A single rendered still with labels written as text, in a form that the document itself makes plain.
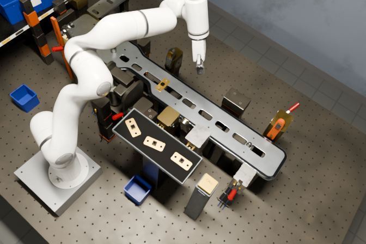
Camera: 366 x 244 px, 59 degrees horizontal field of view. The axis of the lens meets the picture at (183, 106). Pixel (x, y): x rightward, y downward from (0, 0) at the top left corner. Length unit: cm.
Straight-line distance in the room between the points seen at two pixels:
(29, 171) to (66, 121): 58
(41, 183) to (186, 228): 74
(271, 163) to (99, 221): 88
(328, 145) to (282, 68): 133
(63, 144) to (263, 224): 107
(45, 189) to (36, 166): 13
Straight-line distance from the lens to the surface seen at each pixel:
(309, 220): 192
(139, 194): 175
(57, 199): 170
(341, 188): 206
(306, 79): 331
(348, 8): 292
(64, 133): 128
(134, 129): 137
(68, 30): 166
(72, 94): 115
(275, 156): 161
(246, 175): 147
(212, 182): 131
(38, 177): 175
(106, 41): 104
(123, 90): 148
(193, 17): 124
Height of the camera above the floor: 239
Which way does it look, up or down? 59 degrees down
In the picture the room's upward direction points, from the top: 11 degrees clockwise
